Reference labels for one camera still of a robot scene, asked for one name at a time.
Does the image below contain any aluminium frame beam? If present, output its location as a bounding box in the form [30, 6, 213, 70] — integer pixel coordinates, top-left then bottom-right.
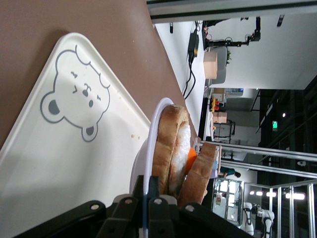
[146, 0, 317, 24]

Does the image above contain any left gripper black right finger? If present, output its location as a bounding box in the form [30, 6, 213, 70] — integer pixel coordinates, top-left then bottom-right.
[148, 176, 183, 238]

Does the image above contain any black power brick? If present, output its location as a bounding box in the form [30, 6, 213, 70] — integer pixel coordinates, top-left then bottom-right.
[187, 32, 200, 59]

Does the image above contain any cream bear print tray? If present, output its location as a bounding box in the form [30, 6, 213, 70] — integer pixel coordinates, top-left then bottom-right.
[0, 32, 152, 238]

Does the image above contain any toasted bread slice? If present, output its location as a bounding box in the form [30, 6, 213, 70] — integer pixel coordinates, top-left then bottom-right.
[151, 104, 190, 196]

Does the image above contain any cardboard box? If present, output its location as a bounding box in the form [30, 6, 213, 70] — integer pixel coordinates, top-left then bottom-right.
[203, 51, 218, 79]

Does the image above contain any fried egg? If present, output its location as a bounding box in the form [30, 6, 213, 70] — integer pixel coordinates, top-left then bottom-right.
[169, 123, 198, 193]

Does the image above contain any pale lilac round plate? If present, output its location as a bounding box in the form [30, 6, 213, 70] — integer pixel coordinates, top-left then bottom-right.
[129, 97, 175, 238]

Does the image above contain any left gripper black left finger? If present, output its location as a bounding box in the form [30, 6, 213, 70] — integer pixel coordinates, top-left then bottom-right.
[96, 175, 145, 238]

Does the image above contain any plain brown bread slice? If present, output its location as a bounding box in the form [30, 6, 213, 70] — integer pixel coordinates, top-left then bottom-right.
[177, 142, 217, 208]

